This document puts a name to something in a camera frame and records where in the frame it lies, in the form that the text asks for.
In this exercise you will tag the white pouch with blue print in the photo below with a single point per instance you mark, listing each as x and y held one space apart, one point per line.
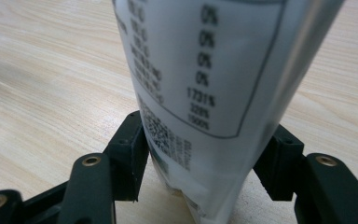
230 77

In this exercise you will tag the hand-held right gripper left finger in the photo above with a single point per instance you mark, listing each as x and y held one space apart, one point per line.
127 155

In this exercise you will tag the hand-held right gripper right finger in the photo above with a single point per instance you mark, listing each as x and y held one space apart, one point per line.
292 168

